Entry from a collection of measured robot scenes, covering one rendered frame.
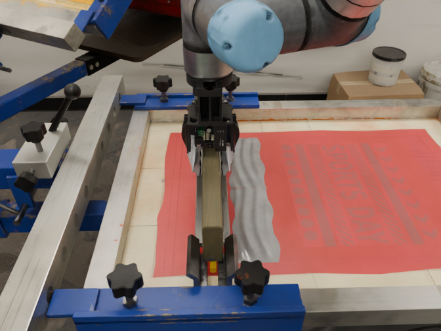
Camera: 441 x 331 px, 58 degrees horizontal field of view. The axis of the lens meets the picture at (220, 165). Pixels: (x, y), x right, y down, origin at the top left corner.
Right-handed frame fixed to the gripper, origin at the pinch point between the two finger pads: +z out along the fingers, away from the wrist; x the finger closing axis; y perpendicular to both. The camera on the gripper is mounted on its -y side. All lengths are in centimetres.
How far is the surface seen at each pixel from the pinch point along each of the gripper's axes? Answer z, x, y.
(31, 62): 63, -120, -200
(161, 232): 5.9, -8.9, 10.8
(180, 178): 5.8, -6.2, -3.8
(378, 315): 3.7, 22.4, 29.0
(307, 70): 72, 68, -201
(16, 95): 9, -56, -47
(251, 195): 5.5, 7.5, 2.0
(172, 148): 5.8, -8.6, -14.4
